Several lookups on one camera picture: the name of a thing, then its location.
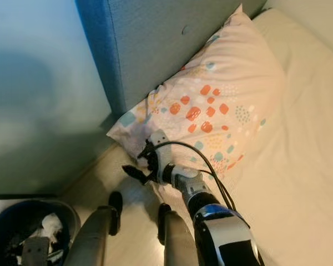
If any pink dotted pillow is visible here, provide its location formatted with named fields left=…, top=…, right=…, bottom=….
left=107, top=4, right=286, bottom=211

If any silver right robot leg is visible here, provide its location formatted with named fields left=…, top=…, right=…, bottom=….
left=158, top=203, right=200, bottom=266

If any silver robot leg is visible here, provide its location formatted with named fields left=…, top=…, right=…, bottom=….
left=75, top=191, right=124, bottom=266
left=158, top=203, right=200, bottom=266

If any silver left robot leg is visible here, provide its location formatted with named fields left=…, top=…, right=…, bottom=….
left=75, top=191, right=124, bottom=266

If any crumpled white paper towel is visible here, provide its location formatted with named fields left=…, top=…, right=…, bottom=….
left=42, top=213, right=64, bottom=236

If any blue tufted headboard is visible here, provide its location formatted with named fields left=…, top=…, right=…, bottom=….
left=75, top=0, right=267, bottom=117

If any blue plastic trash bin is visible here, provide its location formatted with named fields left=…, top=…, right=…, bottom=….
left=0, top=199, right=81, bottom=266

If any cream sheet bed mattress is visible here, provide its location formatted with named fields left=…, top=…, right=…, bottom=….
left=211, top=6, right=333, bottom=266

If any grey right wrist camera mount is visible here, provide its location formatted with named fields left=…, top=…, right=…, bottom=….
left=149, top=129, right=175, bottom=183

